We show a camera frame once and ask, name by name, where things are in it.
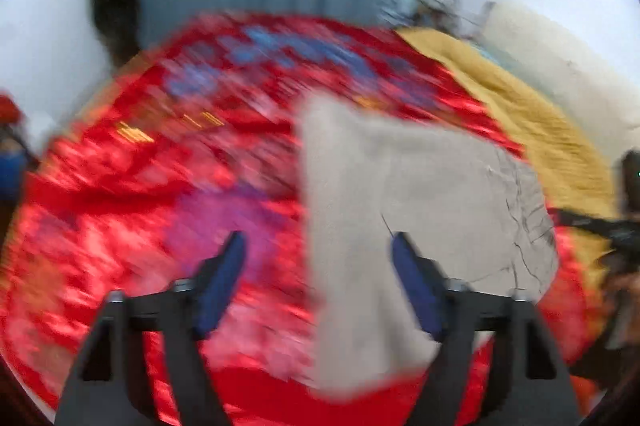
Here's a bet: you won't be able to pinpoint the beige pants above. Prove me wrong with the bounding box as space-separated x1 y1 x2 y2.
298 93 559 398

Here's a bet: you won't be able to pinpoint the person right hand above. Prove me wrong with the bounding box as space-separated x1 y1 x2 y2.
599 248 639 351

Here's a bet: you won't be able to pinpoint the yellow knitted blanket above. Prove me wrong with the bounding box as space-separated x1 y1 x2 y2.
397 26 618 267

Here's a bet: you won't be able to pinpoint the cream upholstered headboard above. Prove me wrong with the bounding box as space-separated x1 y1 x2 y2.
475 2 639 160

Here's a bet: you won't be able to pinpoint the red floral satin quilt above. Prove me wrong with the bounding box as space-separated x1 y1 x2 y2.
0 10 597 426

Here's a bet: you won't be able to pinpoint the orange clothes pile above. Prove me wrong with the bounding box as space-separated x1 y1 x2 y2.
0 93 24 140

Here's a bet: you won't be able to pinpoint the patterned clothes pile at headboard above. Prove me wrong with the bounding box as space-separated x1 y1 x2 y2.
376 0 460 36

